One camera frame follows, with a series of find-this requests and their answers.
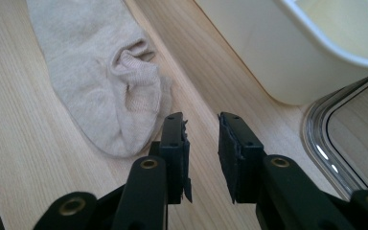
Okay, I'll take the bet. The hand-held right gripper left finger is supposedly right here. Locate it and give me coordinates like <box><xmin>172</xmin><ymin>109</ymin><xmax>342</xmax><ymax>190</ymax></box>
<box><xmin>149</xmin><ymin>111</ymin><xmax>194</xmax><ymax>205</ymax></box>

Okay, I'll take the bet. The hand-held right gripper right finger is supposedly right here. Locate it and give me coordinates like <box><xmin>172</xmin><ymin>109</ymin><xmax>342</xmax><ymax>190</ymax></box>
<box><xmin>218</xmin><ymin>111</ymin><xmax>268</xmax><ymax>205</ymax></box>

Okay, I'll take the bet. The beige sock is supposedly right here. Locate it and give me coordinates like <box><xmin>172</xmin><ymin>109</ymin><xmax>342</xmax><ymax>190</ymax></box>
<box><xmin>25</xmin><ymin>0</ymin><xmax>174</xmax><ymax>159</ymax></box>

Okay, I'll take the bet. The white divided storage box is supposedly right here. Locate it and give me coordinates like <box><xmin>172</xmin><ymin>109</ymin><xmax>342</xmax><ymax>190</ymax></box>
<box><xmin>194</xmin><ymin>0</ymin><xmax>368</xmax><ymax>106</ymax></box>

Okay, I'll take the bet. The clear plastic lid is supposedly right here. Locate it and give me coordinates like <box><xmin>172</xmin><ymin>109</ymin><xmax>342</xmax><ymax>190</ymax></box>
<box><xmin>301</xmin><ymin>69</ymin><xmax>368</xmax><ymax>201</ymax></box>

